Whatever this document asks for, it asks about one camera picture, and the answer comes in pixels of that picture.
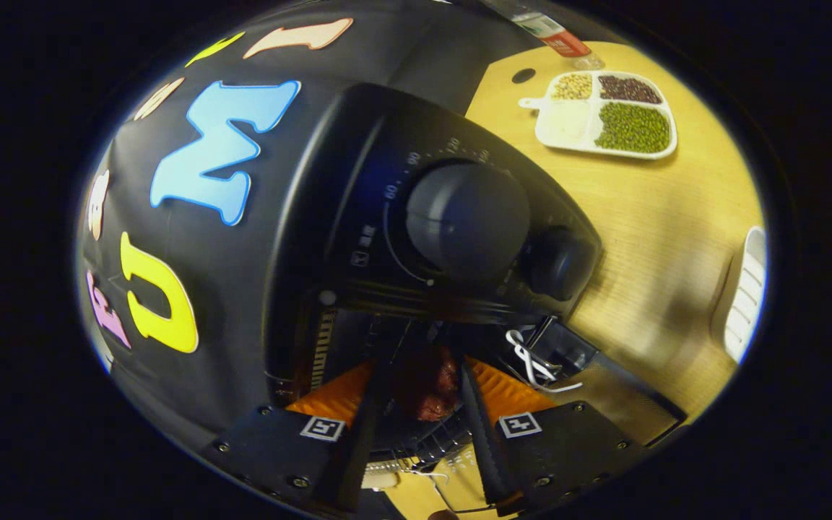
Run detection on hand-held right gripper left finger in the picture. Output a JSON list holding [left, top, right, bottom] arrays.
[[203, 357, 388, 514]]

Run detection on pile of red beans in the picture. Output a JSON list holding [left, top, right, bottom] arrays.
[[598, 75, 662, 105]]

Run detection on white ribbed tray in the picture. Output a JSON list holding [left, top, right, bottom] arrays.
[[712, 226, 768, 363]]

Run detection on white divided plate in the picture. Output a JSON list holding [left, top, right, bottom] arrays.
[[519, 70, 678, 160]]

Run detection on pile of green beans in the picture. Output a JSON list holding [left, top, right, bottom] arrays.
[[595, 102, 671, 154]]

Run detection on red meat steak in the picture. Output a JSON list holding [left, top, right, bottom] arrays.
[[394, 347, 462, 423]]

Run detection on white string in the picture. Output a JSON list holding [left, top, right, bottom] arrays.
[[505, 329, 583, 394]]

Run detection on black electric oven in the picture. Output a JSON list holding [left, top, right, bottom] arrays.
[[263, 82, 688, 515]]

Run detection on clear plastic water bottle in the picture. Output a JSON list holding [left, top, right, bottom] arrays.
[[485, 0, 605, 71]]

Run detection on pile of yellow beans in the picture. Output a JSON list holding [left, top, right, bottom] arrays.
[[552, 73, 594, 100]]

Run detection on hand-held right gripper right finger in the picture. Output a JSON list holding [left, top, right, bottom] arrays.
[[459, 357, 648, 515]]

